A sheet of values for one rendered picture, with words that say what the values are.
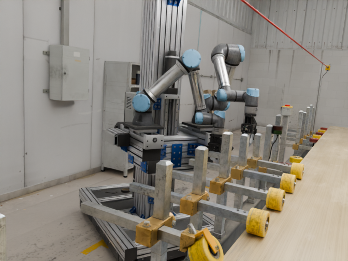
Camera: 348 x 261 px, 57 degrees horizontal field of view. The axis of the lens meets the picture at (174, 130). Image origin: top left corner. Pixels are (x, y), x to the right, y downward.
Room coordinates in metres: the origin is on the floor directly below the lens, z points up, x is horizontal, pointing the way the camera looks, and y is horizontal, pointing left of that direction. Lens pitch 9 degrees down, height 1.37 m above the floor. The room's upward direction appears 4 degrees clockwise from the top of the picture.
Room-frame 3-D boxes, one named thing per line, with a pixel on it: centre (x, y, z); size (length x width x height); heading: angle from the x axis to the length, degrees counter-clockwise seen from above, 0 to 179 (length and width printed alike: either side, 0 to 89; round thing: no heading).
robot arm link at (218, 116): (2.09, -0.29, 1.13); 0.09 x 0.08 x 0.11; 90
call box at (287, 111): (2.41, -0.84, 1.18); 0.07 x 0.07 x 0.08; 61
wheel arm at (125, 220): (0.88, 0.11, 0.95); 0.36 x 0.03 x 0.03; 61
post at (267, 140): (1.97, -0.59, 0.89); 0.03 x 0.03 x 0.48; 61
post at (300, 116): (3.06, -1.20, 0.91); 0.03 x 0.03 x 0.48; 61
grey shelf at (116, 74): (4.69, 0.59, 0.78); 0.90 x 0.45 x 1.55; 150
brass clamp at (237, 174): (1.51, -0.34, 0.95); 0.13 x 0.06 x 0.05; 151
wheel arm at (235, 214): (1.07, -0.07, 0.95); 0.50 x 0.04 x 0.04; 61
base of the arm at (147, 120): (2.23, 0.22, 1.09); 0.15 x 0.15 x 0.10
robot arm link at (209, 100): (2.48, -0.21, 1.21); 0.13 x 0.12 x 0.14; 103
